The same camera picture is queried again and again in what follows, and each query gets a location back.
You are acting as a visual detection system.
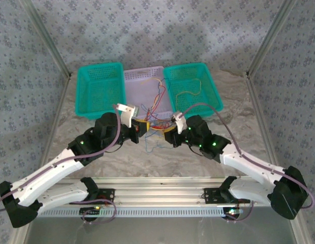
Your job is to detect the thin blue wire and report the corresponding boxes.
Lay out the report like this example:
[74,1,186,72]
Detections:
[144,131,171,155]

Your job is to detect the lilac perforated plastic basket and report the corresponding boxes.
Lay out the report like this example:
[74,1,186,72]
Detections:
[123,66,173,123]

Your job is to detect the teal perforated plastic basket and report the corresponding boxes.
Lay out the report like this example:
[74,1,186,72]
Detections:
[163,62,224,120]
[75,62,128,121]

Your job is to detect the grey metal shelf panel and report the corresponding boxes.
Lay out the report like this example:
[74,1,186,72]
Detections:
[24,216,300,244]

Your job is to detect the aluminium table side rail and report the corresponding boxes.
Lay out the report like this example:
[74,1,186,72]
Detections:
[246,72,285,173]
[37,75,73,178]

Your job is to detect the aluminium mounting rail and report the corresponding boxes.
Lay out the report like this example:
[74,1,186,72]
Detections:
[38,176,299,207]

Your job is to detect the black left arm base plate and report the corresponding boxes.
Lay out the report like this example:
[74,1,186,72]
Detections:
[96,187,116,204]

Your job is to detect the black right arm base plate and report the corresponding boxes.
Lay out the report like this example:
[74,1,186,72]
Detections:
[203,187,251,204]

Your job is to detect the white slotted cable duct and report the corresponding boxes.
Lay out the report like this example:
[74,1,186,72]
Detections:
[39,206,231,219]

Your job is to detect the aluminium frame upright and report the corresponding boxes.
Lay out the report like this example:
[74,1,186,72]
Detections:
[20,0,73,79]
[245,0,298,78]

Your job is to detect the aluminium lower frame bar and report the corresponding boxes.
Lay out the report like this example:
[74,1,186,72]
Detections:
[287,200,309,244]

